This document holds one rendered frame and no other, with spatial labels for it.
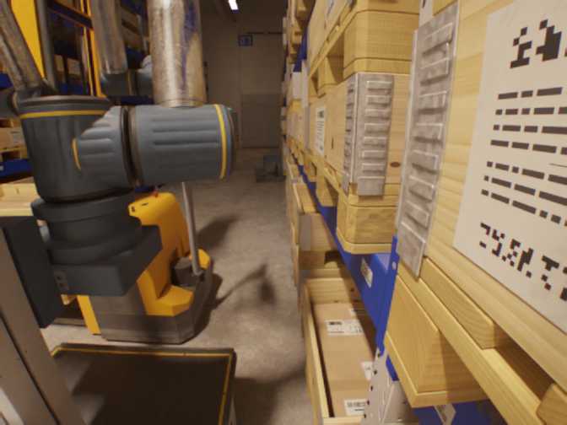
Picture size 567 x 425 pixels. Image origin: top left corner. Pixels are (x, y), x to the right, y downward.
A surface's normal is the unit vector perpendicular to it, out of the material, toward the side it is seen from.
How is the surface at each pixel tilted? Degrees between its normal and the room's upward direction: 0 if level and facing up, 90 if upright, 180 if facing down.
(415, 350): 90
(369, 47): 90
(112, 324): 90
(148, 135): 72
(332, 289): 90
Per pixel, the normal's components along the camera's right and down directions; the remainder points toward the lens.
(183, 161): 0.40, 0.57
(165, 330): 0.02, 0.32
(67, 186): 0.39, 0.29
